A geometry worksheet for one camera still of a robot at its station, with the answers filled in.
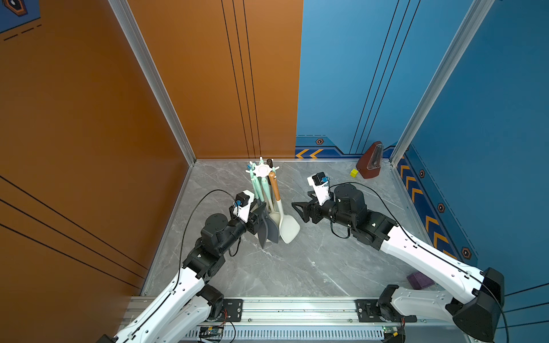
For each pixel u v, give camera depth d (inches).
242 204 22.5
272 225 30.0
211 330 28.3
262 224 24.3
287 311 29.8
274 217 31.2
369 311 28.5
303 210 24.9
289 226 32.0
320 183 23.2
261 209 26.1
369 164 42.6
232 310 29.3
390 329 28.5
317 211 24.2
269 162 25.4
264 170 24.9
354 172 44.2
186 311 22.7
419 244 18.1
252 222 24.1
